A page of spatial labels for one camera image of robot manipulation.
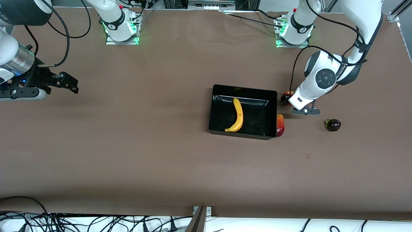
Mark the silver power strip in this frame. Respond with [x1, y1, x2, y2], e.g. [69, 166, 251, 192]
[188, 0, 235, 10]

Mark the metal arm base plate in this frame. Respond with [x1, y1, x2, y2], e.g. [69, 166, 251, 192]
[275, 16, 310, 49]
[106, 16, 141, 45]

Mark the black rectangular plastic tray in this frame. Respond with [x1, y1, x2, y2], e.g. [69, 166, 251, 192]
[208, 84, 278, 140]

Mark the silver metal bracket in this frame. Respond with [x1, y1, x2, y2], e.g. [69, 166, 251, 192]
[192, 206, 212, 216]

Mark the black cable with plug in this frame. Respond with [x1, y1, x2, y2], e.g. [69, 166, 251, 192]
[167, 217, 181, 232]
[135, 219, 152, 232]

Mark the black base power cable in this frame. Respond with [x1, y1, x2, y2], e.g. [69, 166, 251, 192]
[224, 12, 285, 28]

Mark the brown table cover sheet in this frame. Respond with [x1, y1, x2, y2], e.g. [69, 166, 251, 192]
[0, 7, 412, 221]

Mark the aluminium frame profile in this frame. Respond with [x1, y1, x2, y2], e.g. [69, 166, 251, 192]
[388, 0, 412, 23]

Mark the red yellow mango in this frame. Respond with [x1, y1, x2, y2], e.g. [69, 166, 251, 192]
[276, 114, 285, 137]

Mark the yellow banana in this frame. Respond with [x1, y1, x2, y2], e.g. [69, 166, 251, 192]
[225, 97, 244, 132]

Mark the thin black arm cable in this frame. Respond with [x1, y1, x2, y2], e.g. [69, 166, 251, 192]
[47, 0, 92, 39]

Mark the dark purple eggplant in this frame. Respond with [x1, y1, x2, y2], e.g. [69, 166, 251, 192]
[324, 118, 342, 132]

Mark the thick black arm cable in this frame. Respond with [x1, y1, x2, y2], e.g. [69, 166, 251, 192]
[38, 6, 70, 68]

